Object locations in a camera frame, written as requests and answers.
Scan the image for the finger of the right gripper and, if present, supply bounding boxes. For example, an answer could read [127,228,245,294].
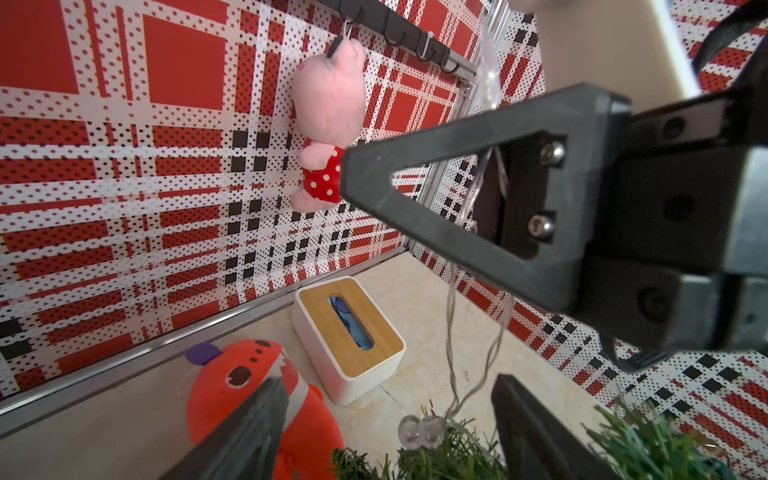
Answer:
[340,84,632,313]

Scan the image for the black hook rail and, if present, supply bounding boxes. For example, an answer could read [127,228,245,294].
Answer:
[318,0,477,83]

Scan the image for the white wooden tissue box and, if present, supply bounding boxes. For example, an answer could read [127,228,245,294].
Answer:
[291,276,407,406]

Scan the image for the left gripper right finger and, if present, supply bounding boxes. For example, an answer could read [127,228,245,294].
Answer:
[491,374,618,480]

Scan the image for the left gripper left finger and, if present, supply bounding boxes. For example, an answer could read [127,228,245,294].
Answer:
[163,378,288,479]

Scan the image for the red shark plush toy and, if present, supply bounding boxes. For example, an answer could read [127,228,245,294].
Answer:
[185,339,345,479]

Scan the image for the pink pig plush toy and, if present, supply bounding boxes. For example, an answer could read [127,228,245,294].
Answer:
[291,35,367,213]

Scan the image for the small christmas tree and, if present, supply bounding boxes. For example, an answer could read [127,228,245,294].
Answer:
[329,398,739,480]

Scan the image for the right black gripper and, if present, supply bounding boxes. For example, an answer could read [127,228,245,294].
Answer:
[574,53,767,352]

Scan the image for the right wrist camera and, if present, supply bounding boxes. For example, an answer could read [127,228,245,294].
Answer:
[509,0,701,113]

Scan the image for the clear star string light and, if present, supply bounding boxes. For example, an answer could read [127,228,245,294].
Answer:
[397,1,507,451]

